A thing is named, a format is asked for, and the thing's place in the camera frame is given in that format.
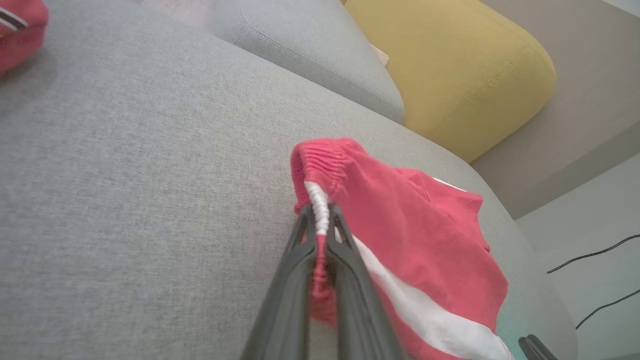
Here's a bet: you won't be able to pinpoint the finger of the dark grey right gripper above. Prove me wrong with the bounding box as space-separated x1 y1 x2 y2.
527 334 559 360
518 337 543 360

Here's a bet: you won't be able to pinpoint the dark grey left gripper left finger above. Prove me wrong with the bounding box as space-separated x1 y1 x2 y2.
241 202 319 360

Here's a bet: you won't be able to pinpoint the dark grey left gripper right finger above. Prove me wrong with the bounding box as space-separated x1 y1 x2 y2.
325 202 410 360

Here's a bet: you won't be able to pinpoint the red shorts with white stripe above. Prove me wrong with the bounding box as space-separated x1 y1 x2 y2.
290 137 513 360

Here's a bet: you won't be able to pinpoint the red and white jersey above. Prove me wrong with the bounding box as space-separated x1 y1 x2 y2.
0 0 49 76

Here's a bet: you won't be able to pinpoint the grey sofa back cushion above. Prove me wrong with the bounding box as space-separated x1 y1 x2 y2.
207 0 405 125

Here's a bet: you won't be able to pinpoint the yellow cushion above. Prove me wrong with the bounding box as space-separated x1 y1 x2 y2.
342 0 557 163

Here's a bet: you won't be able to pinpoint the thin black cable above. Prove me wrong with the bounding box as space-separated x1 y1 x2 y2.
546 234 640 275
575 288 640 331

